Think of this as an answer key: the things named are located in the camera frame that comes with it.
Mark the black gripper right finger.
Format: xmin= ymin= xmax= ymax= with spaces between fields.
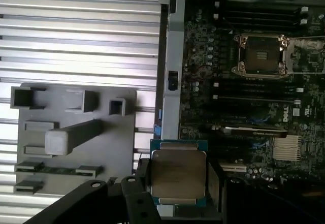
xmin=207 ymin=162 xmax=325 ymax=224

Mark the black RAM slot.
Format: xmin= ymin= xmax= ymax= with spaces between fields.
xmin=213 ymin=100 xmax=304 ymax=107
xmin=213 ymin=80 xmax=304 ymax=87
xmin=214 ymin=0 xmax=309 ymax=8
xmin=213 ymin=93 xmax=304 ymax=101
xmin=214 ymin=7 xmax=309 ymax=14
xmin=214 ymin=13 xmax=309 ymax=20
xmin=214 ymin=19 xmax=309 ymax=27
xmin=213 ymin=86 xmax=304 ymax=94

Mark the green motherboard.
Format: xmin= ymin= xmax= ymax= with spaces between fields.
xmin=179 ymin=0 xmax=325 ymax=184

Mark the grey plastic parts rack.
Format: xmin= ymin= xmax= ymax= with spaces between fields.
xmin=10 ymin=81 xmax=139 ymax=197

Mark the green RAM stick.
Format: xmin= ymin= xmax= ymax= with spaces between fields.
xmin=15 ymin=165 xmax=102 ymax=176

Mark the silver CPU chip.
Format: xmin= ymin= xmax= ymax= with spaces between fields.
xmin=149 ymin=139 xmax=209 ymax=206

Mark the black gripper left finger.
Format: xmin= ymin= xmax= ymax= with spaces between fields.
xmin=25 ymin=157 xmax=163 ymax=224

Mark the metal socket cover frame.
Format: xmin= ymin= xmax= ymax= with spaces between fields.
xmin=286 ymin=36 xmax=325 ymax=75

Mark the black open PC case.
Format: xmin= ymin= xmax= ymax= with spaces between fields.
xmin=152 ymin=0 xmax=325 ymax=224

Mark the black graphics card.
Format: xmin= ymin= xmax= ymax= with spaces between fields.
xmin=219 ymin=124 xmax=289 ymax=143

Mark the blue wire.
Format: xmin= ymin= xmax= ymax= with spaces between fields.
xmin=248 ymin=114 xmax=271 ymax=124

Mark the blue case latch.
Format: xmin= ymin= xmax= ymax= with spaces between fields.
xmin=153 ymin=108 xmax=163 ymax=136

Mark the white expansion slot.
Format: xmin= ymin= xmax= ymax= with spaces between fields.
xmin=219 ymin=165 xmax=247 ymax=173

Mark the CPU socket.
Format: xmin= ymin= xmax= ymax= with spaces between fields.
xmin=231 ymin=34 xmax=290 ymax=79

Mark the thin metal locking lever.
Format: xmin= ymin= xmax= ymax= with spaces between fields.
xmin=288 ymin=72 xmax=325 ymax=76

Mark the black case wall switch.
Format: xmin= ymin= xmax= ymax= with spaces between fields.
xmin=168 ymin=70 xmax=179 ymax=91

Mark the silver finned heatsink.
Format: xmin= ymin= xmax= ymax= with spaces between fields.
xmin=273 ymin=135 xmax=303 ymax=159

